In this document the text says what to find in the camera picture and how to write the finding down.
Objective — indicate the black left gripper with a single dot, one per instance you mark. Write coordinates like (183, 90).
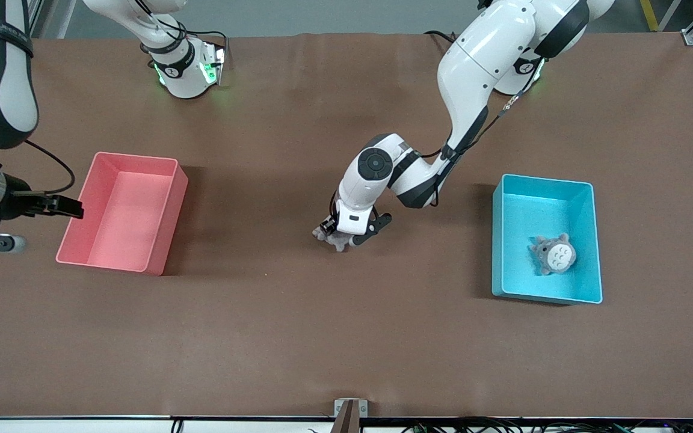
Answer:
(326, 228)

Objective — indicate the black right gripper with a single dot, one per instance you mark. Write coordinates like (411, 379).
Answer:
(20, 203)

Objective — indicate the grey plush toy with keyring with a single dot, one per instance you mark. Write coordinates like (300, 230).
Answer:
(339, 242)

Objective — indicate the grey plush toy white belly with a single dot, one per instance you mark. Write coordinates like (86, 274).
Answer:
(557, 255)

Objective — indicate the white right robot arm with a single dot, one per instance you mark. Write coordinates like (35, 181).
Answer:
(9, 90)

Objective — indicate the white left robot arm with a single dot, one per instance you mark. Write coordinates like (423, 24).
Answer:
(485, 54)

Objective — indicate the pink plastic box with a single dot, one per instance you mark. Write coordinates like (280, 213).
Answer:
(124, 222)

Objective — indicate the blue plastic box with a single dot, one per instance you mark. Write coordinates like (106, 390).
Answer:
(521, 270)

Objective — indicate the brown table mat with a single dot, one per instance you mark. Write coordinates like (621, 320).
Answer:
(322, 331)

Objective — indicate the silver base connector plate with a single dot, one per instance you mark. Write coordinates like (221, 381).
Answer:
(217, 63)

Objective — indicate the silver bracket with brown post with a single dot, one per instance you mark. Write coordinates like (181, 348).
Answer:
(349, 415)

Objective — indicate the white table edge rail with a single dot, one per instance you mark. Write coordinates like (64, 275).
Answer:
(52, 426)

